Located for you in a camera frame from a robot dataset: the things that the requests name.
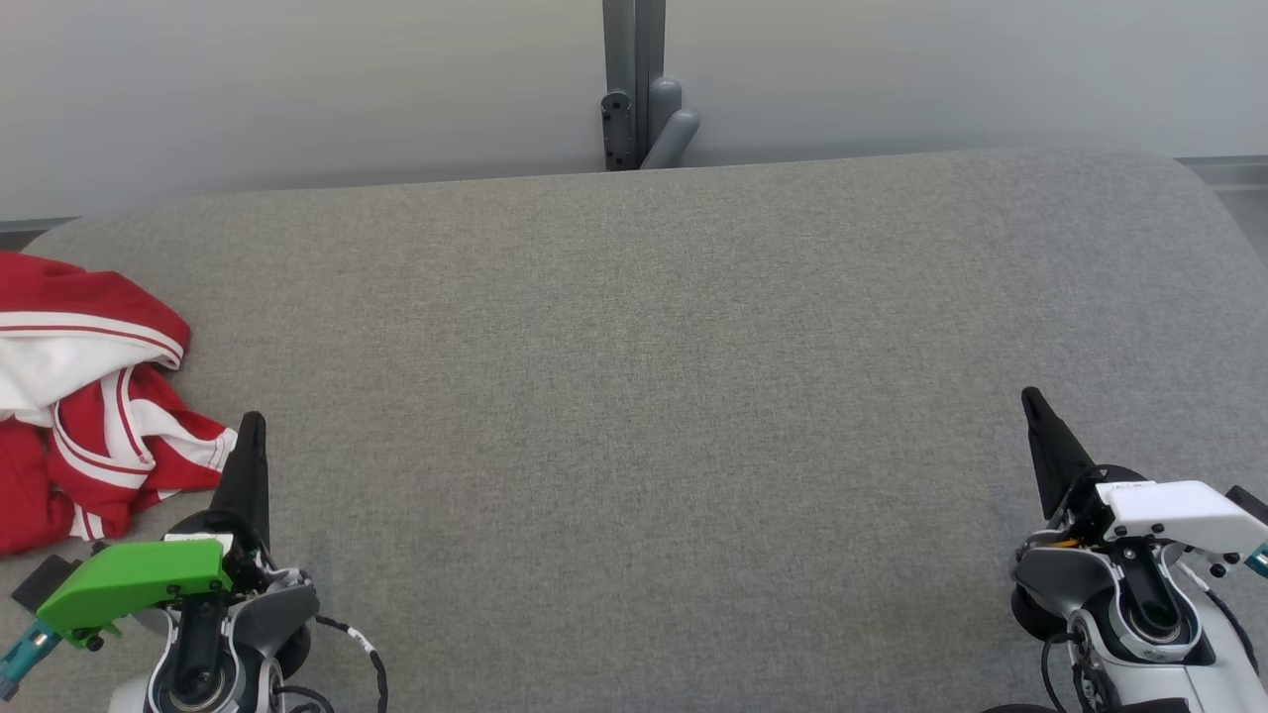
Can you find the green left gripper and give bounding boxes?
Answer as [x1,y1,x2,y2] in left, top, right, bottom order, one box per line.
[38,411,273,650]

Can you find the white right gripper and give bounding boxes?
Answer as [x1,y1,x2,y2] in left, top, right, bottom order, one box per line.
[1020,386,1268,565]

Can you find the red basketball jersey white sleeves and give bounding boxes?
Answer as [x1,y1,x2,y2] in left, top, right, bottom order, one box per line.
[0,251,239,543]

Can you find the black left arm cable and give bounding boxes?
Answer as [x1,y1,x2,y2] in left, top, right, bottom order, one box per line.
[272,614,389,713]

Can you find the teal left cable connector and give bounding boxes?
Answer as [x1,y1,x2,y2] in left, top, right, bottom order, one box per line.
[0,622,62,696]

